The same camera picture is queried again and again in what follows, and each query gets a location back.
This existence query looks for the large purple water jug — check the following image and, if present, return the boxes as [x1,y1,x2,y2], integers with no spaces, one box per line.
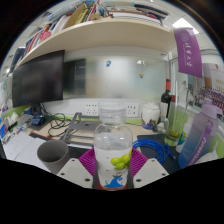
[177,98,223,170]

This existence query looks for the grey plastic cup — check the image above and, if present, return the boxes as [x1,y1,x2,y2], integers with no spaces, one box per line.
[36,139,71,175]

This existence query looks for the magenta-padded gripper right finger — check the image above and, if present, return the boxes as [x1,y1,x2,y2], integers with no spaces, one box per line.
[129,148,170,190]

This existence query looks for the clear plastic water bottle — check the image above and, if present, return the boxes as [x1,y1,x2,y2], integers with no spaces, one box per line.
[93,105,134,192]

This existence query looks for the black rectangular panel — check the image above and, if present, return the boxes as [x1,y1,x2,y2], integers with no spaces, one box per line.
[63,58,87,98]

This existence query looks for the dark wine bottle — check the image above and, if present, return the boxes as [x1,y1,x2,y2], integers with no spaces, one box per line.
[160,78,173,123]

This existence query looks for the white ceramic jar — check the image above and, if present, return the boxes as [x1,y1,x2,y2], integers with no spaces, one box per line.
[141,101,162,131]

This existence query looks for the white paper sheets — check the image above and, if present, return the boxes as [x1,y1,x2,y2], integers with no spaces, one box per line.
[3,131,46,165]

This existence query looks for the black computer monitor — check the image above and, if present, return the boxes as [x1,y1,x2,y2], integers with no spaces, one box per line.
[11,49,66,109]

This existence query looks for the ceiling light panels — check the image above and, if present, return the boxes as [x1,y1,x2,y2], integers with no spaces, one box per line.
[172,17,201,36]

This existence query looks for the white shelf with books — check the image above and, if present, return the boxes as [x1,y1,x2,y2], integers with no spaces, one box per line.
[9,0,177,73]

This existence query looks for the black desk mat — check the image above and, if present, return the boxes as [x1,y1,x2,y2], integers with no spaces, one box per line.
[68,133,188,174]

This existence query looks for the black cables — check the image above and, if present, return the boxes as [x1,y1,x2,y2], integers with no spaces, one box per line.
[41,111,73,138]

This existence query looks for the flat round red coaster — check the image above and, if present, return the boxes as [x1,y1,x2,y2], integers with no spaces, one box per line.
[96,183,129,192]

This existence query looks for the glass vase with green stems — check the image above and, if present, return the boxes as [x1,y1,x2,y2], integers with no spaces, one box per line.
[164,79,190,147]

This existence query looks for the purple pennant flag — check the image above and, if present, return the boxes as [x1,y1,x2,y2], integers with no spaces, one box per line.
[172,27,204,79]

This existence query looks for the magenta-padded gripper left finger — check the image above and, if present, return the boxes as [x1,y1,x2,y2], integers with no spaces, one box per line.
[56,148,99,190]

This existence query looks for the white wall sockets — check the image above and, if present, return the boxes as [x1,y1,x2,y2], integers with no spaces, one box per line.
[82,101,141,119]

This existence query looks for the coiled blue cable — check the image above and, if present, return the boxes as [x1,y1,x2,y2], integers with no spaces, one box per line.
[132,139,176,165]

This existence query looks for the group photo poster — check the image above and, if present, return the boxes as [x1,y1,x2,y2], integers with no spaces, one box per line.
[186,62,224,122]

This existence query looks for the small blue device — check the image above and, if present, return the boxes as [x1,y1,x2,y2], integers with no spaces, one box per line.
[30,114,47,127]

